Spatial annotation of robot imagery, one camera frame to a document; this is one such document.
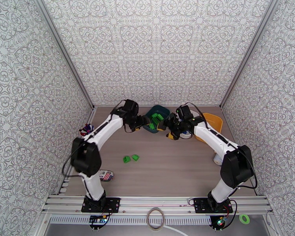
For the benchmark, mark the white plastic container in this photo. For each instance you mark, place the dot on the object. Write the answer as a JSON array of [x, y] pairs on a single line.
[[188, 136]]

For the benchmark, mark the left black wrist camera box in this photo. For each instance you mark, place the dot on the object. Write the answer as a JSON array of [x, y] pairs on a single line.
[[131, 107]]

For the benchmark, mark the aluminium corner post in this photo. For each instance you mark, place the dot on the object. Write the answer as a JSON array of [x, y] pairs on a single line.
[[248, 53], [64, 53]]

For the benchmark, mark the blue marker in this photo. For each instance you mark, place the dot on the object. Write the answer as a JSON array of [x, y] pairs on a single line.
[[87, 126]]

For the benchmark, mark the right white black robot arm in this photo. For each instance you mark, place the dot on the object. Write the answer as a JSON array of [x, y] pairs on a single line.
[[236, 166]]

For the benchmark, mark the green tape roll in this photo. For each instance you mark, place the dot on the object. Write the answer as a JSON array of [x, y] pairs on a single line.
[[241, 219]]

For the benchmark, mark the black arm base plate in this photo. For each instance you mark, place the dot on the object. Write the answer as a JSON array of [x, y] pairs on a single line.
[[111, 204], [200, 205]]

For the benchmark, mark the long green lego brick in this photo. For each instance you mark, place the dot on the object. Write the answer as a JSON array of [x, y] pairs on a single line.
[[152, 126], [153, 116]]

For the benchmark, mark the white tube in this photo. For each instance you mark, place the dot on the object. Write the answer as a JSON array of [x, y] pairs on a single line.
[[174, 230]]

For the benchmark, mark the white grey tape dispenser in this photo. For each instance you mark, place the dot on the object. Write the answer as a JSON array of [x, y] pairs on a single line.
[[217, 160]]

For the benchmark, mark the right black wrist camera box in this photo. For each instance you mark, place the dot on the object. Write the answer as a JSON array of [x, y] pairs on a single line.
[[185, 112]]

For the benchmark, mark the yellow plastic container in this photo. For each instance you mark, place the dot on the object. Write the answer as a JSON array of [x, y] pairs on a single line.
[[215, 123]]

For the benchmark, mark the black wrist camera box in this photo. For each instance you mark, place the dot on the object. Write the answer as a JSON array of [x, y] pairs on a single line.
[[185, 112], [131, 107]]

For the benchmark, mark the small green sloped lego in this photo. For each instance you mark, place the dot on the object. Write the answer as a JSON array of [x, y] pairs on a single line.
[[135, 158], [126, 159]]

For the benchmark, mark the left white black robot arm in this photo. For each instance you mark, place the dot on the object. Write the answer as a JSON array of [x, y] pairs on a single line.
[[86, 156]]

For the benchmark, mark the black white marker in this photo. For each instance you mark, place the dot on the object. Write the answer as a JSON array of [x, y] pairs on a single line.
[[83, 131]]

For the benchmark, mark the flag print pouch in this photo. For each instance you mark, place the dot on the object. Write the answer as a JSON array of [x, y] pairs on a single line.
[[107, 175]]

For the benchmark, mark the aluminium front rail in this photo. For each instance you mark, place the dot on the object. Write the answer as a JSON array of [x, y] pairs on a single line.
[[157, 202]]

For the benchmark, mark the small circuit board with light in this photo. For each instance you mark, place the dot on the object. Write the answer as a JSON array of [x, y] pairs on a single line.
[[221, 221]]

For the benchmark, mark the purple marker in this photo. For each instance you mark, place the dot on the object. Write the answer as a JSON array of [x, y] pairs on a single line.
[[89, 129]]

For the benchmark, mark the teal plastic container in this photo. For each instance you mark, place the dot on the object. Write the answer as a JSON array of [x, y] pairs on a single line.
[[165, 112]]

